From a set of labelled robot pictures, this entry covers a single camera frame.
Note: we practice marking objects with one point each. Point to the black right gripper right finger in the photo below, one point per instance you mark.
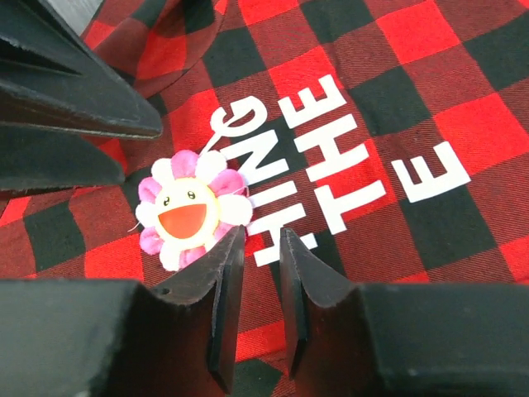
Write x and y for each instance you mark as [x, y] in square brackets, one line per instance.
[374, 339]

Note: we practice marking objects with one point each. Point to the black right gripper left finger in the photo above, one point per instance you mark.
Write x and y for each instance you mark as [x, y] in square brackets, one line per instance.
[120, 338]

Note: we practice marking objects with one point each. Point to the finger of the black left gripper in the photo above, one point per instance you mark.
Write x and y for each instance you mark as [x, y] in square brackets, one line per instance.
[39, 157]
[51, 80]

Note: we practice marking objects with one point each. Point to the pink white flower brooch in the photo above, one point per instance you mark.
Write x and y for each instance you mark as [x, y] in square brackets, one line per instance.
[188, 204]

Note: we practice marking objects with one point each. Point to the red black plaid shirt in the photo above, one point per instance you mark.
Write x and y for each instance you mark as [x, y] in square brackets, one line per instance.
[391, 135]

